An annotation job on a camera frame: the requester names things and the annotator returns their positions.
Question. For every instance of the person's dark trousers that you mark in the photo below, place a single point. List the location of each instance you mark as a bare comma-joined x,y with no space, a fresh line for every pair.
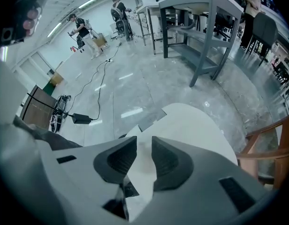
53,139

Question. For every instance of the person's white shirt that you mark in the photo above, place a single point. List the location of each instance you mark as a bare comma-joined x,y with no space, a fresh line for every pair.
7,90

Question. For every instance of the black office chair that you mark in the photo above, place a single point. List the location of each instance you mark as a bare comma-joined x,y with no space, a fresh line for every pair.
229,20

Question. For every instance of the grey upholstered chair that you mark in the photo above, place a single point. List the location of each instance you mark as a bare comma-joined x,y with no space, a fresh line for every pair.
265,28

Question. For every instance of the dark brown wooden cabinet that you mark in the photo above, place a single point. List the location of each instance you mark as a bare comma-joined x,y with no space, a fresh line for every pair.
37,109

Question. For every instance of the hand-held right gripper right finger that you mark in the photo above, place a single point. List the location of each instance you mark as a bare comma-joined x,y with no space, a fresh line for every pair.
170,165

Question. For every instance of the white table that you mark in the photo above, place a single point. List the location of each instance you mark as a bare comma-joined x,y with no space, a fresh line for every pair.
148,8

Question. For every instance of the ceiling light tube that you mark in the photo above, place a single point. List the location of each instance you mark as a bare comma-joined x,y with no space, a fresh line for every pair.
55,29
89,2

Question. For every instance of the person's head-worn camera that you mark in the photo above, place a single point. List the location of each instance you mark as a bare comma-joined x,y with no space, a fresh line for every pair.
25,15

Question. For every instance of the brown wooden chair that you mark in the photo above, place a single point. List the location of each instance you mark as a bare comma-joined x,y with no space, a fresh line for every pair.
285,149

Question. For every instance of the red fire extinguisher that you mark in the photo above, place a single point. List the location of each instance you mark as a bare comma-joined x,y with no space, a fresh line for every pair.
74,49

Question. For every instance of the black power adapter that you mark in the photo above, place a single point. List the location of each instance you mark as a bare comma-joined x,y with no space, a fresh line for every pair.
81,118

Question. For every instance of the cardboard box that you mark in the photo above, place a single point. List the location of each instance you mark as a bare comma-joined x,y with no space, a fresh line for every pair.
100,41
57,79

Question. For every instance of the white power strip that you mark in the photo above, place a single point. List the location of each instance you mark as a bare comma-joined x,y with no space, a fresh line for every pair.
109,60

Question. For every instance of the grey metal table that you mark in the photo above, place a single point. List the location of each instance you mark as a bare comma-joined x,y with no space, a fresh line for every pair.
212,3

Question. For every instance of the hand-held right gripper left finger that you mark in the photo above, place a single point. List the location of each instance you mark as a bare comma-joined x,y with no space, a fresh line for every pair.
116,160

